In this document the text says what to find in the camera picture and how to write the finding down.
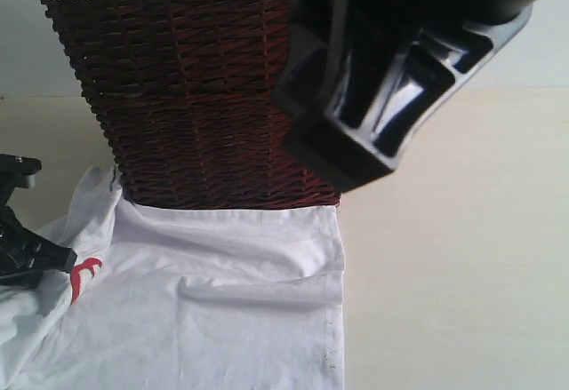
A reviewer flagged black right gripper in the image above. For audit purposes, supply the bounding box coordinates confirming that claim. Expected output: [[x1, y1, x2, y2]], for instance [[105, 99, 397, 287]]
[[280, 0, 537, 193]]

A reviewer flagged dark red wicker basket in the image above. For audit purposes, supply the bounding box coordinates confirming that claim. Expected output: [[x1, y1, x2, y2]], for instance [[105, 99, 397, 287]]
[[44, 0, 340, 210]]

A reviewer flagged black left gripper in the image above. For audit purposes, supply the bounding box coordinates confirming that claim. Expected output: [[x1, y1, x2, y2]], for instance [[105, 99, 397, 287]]
[[1, 154, 76, 290]]

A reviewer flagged white t-shirt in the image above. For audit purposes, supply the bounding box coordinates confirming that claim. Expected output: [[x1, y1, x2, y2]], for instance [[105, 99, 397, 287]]
[[1, 168, 345, 389]]

